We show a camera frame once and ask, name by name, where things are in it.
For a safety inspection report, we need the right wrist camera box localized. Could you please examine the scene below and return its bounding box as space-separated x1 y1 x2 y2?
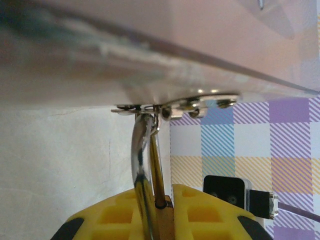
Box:
203 174 253 219

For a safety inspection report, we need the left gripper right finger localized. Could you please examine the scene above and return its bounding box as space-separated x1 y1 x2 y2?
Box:
172 183 275 240

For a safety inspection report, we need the brass padlock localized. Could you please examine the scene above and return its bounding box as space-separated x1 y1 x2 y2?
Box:
130 112 175 240

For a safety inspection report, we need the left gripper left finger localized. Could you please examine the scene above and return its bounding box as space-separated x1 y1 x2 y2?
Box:
49 189 145 240

